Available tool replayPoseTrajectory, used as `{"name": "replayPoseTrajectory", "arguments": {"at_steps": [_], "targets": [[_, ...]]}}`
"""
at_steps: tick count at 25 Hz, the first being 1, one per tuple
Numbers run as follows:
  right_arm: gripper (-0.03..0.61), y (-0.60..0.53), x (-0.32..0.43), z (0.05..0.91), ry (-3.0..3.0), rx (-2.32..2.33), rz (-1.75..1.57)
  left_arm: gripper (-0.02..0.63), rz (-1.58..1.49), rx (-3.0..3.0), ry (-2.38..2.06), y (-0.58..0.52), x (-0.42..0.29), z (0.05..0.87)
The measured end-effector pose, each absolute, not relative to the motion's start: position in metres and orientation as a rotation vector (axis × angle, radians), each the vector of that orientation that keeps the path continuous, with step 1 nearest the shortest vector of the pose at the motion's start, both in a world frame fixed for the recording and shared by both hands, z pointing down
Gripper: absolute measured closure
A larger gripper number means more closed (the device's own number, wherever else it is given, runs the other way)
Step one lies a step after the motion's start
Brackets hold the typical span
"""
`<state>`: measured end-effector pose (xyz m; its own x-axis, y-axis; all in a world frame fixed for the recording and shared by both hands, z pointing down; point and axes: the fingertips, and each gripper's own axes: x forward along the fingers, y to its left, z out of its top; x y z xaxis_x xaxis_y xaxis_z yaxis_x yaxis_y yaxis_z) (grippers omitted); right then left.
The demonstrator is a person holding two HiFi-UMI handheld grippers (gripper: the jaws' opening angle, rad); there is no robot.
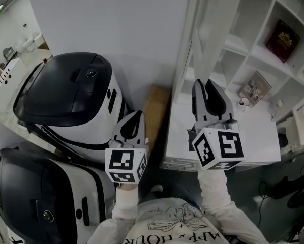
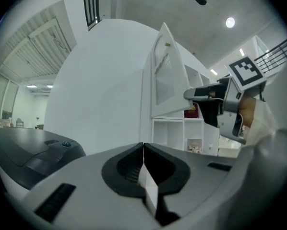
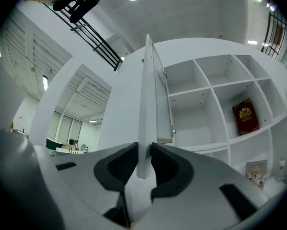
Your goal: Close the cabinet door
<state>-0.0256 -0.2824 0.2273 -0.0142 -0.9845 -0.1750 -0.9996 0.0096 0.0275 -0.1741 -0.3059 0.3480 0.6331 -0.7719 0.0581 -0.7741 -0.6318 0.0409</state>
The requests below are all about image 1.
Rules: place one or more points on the white robot with black top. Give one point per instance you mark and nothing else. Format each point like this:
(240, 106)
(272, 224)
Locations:
(27, 187)
(65, 93)

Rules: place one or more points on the person's right forearm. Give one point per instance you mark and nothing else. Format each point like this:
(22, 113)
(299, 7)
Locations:
(215, 199)

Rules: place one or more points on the dark red hardcover book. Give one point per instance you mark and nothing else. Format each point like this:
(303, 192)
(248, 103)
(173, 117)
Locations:
(283, 41)

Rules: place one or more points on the person's left forearm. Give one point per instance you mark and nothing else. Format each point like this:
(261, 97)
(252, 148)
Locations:
(125, 202)

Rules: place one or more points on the small white figurine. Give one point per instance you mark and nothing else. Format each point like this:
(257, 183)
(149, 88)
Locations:
(280, 102)

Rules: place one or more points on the white cabinet door ribbed glass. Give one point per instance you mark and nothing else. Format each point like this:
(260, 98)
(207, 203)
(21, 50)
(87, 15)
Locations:
(185, 47)

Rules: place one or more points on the person's light shoe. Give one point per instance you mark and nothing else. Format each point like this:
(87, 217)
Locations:
(157, 188)

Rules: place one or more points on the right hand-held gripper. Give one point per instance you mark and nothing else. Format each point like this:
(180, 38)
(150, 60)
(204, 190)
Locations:
(218, 146)

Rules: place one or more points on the person's white printed shirt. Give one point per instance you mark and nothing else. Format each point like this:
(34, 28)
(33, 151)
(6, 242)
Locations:
(167, 229)

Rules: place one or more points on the beige picture book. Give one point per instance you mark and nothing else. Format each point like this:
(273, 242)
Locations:
(256, 88)

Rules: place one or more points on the person's dark trousers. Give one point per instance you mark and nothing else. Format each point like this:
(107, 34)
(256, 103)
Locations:
(178, 194)

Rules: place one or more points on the white shelving cabinet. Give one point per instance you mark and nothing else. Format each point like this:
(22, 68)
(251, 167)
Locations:
(258, 14)

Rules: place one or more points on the white table top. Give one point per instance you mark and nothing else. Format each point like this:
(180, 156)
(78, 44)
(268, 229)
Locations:
(256, 138)

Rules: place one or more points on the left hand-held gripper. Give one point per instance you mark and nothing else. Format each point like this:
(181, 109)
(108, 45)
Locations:
(121, 161)

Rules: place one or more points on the white box with black holes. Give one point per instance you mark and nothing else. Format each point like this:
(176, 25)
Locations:
(12, 72)

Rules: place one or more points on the dark metal chair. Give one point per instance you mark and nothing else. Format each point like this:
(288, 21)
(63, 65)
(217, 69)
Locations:
(9, 55)

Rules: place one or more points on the small white mug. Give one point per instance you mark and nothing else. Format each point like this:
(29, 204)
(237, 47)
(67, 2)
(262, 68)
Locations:
(245, 102)

